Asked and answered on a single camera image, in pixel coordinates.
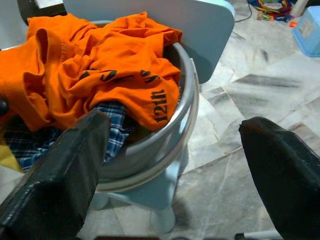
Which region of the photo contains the dark wooden side table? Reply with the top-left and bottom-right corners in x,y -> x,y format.
16,0 -> 68,26

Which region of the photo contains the orange shirt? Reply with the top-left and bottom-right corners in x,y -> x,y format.
0,11 -> 184,133

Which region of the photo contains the blue plaid garment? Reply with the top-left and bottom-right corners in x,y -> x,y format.
2,100 -> 130,173

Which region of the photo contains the yellow garment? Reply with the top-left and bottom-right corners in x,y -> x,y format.
0,138 -> 25,174

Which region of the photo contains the black floor cable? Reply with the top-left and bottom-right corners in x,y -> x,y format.
234,2 -> 254,24

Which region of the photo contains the light blue plastic box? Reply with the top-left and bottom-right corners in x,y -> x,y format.
290,5 -> 320,59

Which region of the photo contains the white toy shelf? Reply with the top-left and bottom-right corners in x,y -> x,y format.
290,0 -> 310,18

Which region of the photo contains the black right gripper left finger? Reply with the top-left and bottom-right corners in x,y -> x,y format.
0,109 -> 111,240

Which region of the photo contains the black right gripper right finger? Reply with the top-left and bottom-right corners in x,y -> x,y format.
237,116 -> 320,240

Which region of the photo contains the light blue plastic chair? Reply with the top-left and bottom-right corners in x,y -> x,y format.
61,0 -> 236,234

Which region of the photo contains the steel bucket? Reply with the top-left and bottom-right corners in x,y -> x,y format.
91,19 -> 201,194

